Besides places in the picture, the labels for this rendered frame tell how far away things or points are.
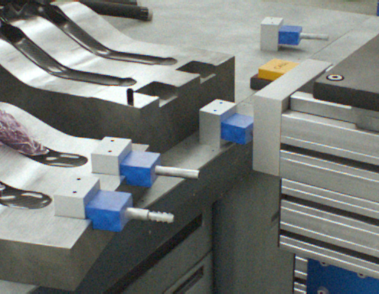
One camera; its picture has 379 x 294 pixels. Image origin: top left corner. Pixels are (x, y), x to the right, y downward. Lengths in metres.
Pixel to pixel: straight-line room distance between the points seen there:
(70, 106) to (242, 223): 0.43
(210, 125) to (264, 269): 0.49
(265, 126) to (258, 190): 0.61
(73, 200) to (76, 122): 0.30
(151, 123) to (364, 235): 0.39
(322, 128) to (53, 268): 0.32
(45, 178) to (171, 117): 0.25
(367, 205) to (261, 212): 0.67
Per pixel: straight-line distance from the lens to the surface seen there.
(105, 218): 0.87
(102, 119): 1.12
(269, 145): 0.84
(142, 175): 0.96
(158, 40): 1.66
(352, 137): 0.80
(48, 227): 0.87
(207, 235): 1.31
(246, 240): 1.45
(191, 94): 1.18
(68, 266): 0.85
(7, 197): 0.95
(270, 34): 1.57
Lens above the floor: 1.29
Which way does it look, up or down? 25 degrees down
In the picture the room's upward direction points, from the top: 1 degrees counter-clockwise
